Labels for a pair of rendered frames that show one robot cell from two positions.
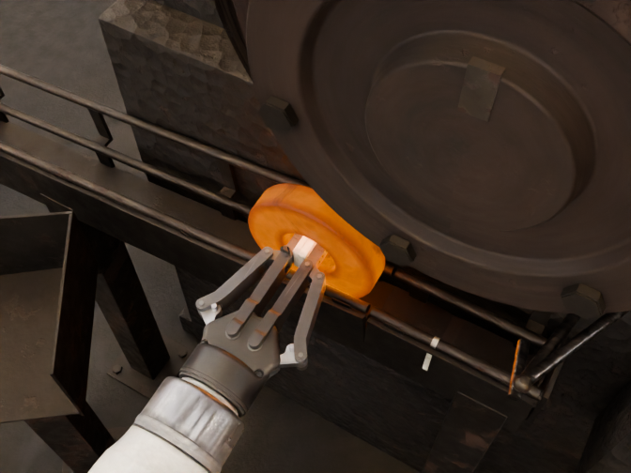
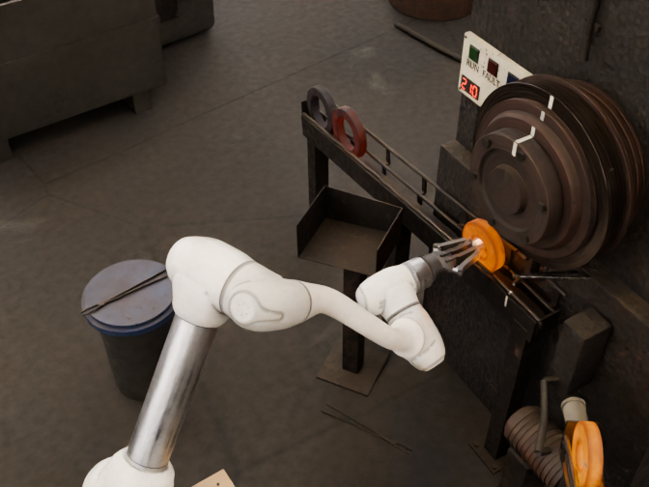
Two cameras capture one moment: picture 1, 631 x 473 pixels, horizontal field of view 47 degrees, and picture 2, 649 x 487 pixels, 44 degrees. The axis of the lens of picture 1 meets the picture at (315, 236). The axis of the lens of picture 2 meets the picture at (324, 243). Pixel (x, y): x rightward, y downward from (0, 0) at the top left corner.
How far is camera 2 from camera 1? 162 cm
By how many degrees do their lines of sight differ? 23
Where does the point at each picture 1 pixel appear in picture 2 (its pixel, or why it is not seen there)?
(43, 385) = (366, 264)
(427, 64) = (499, 168)
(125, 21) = (449, 149)
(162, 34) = (460, 157)
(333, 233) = (488, 237)
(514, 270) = (514, 230)
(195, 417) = (419, 267)
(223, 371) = (433, 260)
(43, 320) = (374, 245)
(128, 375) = not seen: hidden behind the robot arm
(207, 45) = not seen: hidden behind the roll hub
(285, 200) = (477, 222)
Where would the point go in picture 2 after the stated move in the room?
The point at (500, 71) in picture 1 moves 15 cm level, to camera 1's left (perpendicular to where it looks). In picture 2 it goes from (510, 172) to (449, 153)
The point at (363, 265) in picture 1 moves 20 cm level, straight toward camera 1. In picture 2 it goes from (494, 253) to (458, 296)
